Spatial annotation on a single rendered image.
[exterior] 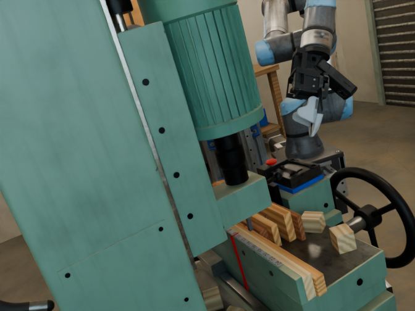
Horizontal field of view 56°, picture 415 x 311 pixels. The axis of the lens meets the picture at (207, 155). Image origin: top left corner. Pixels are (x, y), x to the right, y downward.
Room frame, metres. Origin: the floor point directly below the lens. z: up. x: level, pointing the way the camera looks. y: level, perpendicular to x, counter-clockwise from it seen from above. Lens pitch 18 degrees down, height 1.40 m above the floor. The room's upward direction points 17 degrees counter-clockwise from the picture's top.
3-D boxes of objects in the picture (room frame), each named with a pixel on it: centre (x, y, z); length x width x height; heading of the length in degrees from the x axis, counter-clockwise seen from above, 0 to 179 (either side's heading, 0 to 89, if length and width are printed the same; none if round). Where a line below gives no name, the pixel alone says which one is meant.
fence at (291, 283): (0.83, 0.02, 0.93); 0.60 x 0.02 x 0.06; 22
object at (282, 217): (0.83, -0.10, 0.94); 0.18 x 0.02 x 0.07; 22
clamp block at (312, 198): (0.92, -0.19, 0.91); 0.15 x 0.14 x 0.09; 22
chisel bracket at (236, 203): (0.76, -0.03, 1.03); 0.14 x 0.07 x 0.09; 112
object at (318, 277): (0.87, 0.00, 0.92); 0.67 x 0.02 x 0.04; 22
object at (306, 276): (0.84, 0.01, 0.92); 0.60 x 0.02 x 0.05; 22
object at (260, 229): (0.84, -0.03, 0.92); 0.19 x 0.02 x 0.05; 22
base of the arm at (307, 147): (1.44, -0.38, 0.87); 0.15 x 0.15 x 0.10
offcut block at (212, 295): (0.74, 0.08, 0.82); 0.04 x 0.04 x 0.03; 2
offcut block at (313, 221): (0.77, -0.19, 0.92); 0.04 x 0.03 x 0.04; 53
